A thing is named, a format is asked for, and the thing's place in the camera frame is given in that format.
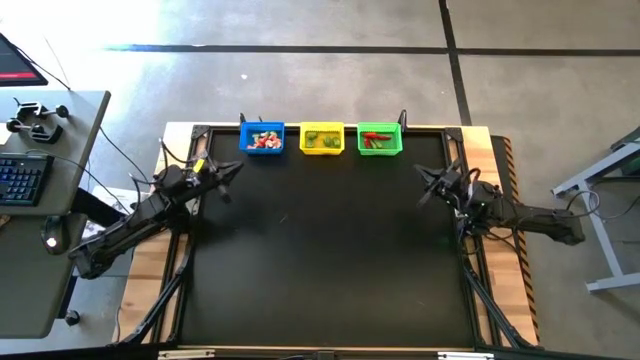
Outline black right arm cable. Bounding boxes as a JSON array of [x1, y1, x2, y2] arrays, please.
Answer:
[[563, 188, 601, 221]]

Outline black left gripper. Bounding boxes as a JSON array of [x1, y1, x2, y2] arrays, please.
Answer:
[[185, 159, 245, 204]]

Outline yellow black hazard tape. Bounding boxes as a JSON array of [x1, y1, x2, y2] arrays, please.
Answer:
[[502, 135, 542, 346]]

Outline black computer mouse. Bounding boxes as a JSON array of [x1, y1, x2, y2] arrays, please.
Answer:
[[40, 215, 71, 255]]

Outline yellow plastic basket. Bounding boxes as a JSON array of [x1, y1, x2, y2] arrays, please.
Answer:
[[298, 121, 346, 156]]

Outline white paper sheets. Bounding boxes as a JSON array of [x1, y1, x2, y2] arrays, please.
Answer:
[[82, 185, 146, 240]]

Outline grey side desk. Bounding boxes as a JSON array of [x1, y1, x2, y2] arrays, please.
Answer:
[[0, 89, 112, 340]]

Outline black backlit keyboard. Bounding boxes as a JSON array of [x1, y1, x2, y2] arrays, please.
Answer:
[[0, 153, 55, 207]]

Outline grey metal stand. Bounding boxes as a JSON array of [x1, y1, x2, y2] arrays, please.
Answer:
[[551, 125, 640, 293]]

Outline blue plastic basket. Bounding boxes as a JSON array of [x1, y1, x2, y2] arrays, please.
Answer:
[[238, 121, 286, 156]]

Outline green plastic basket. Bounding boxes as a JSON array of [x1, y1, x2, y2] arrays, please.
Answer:
[[356, 122, 404, 157]]

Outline black floor cable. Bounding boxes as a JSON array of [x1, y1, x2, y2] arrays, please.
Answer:
[[97, 125, 154, 187]]

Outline black desk leg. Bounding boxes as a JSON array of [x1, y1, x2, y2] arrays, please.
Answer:
[[70, 188, 130, 232]]

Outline white metal bracket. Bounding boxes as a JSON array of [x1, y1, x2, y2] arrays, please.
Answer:
[[157, 349, 216, 360], [437, 351, 495, 360]]

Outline black table mat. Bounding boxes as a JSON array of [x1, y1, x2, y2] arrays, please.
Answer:
[[179, 130, 475, 349]]

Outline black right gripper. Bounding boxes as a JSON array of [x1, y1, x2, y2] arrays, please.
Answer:
[[414, 165, 472, 209]]

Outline black desk clamp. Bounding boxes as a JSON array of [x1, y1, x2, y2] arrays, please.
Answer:
[[13, 99, 70, 121], [4, 118, 65, 145]]

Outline black desk monitor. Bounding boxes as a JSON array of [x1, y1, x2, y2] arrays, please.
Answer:
[[0, 32, 50, 89]]

